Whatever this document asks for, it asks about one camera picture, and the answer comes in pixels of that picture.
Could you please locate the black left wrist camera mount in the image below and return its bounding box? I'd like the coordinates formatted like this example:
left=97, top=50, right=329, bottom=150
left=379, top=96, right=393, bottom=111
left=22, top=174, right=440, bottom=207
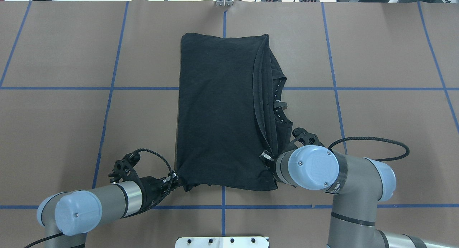
left=108, top=153, right=141, bottom=185

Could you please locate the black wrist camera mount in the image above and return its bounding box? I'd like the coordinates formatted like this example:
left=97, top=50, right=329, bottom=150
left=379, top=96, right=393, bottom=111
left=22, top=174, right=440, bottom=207
left=283, top=127, right=325, bottom=152
left=108, top=153, right=141, bottom=185

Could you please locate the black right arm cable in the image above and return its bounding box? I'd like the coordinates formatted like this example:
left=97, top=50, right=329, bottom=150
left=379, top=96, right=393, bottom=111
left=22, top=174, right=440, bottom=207
left=328, top=136, right=410, bottom=162

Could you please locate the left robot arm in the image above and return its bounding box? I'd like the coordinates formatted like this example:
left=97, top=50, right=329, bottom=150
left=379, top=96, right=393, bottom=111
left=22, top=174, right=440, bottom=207
left=36, top=171, right=181, bottom=248

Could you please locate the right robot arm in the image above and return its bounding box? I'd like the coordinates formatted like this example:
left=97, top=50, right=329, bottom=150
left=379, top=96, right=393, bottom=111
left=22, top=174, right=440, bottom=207
left=260, top=145, right=452, bottom=248

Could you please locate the black graphic t-shirt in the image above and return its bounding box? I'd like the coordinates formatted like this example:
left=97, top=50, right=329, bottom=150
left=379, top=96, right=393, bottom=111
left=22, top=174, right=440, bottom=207
left=176, top=33, right=293, bottom=191

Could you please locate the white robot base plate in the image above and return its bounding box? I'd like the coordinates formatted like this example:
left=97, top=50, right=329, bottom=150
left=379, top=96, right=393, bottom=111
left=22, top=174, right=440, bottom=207
left=175, top=236, right=270, bottom=248

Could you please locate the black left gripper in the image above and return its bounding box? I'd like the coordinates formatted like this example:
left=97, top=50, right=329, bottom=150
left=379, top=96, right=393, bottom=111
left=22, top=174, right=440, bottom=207
left=141, top=171, right=179, bottom=209

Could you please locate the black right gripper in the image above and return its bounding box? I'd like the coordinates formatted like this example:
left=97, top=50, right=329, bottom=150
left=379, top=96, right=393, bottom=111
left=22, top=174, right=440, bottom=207
left=259, top=151, right=283, bottom=182

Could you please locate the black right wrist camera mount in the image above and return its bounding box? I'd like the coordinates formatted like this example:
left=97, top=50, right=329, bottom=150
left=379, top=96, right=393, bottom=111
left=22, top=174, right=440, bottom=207
left=283, top=127, right=325, bottom=152

